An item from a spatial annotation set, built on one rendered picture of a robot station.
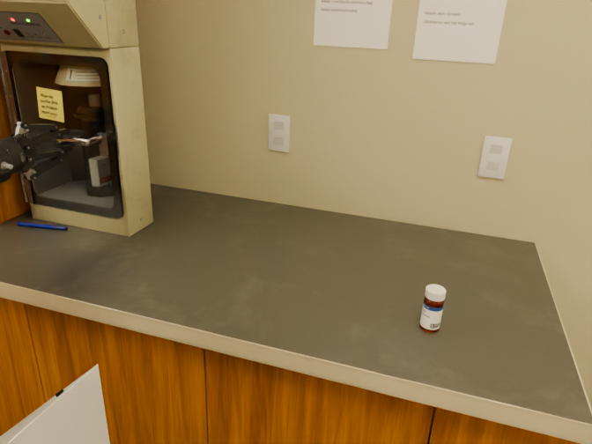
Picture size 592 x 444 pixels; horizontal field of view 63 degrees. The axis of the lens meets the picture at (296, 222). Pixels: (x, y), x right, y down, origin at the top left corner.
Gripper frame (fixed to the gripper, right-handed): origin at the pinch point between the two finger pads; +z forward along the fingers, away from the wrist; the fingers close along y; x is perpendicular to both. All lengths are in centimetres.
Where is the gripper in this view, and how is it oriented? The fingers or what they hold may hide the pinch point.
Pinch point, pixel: (69, 138)
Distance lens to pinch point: 129.2
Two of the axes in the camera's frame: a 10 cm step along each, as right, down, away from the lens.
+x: -9.5, -1.6, 2.7
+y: 0.4, -9.2, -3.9
